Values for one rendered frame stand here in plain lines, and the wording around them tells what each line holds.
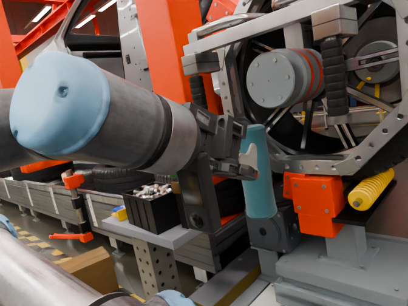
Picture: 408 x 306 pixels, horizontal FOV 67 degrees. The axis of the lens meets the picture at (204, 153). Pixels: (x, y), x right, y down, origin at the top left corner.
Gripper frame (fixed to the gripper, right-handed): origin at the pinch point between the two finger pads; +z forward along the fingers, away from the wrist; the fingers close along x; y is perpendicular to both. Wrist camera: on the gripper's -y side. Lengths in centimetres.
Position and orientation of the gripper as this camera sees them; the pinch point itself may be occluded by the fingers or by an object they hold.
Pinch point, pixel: (251, 178)
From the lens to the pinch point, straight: 54.2
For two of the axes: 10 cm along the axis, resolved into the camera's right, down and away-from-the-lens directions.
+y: 1.3, -9.8, 1.5
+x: -7.7, 0.0, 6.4
